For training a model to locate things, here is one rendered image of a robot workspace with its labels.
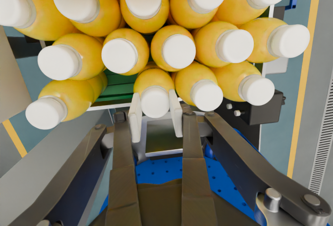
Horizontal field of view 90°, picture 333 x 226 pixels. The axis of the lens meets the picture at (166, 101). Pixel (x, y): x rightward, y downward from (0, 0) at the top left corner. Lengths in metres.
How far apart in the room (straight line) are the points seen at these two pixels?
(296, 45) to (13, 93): 0.41
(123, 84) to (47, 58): 0.22
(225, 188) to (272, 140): 1.62
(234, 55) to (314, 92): 1.78
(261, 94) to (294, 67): 1.52
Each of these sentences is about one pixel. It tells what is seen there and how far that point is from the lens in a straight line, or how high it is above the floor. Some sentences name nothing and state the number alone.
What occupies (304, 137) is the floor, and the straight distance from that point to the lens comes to 2.17.
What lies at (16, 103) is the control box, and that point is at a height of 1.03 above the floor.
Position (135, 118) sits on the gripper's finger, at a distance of 0.16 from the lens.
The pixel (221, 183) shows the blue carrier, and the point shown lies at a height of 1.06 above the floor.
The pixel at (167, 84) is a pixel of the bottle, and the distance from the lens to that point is 0.25.
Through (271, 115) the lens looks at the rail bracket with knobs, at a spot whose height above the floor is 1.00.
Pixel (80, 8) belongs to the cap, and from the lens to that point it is 0.22.
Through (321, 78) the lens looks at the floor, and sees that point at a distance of 1.98.
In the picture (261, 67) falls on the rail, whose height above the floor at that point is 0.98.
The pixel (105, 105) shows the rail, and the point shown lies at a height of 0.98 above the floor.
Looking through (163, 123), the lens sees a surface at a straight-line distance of 0.40.
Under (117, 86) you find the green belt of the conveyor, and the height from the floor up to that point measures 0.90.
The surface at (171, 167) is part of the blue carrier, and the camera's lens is 0.40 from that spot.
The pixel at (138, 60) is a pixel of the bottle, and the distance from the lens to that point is 0.24.
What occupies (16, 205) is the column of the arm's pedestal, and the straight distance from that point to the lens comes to 0.83.
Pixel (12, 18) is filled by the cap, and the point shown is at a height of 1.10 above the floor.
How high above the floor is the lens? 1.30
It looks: 69 degrees down
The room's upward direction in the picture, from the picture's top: 166 degrees clockwise
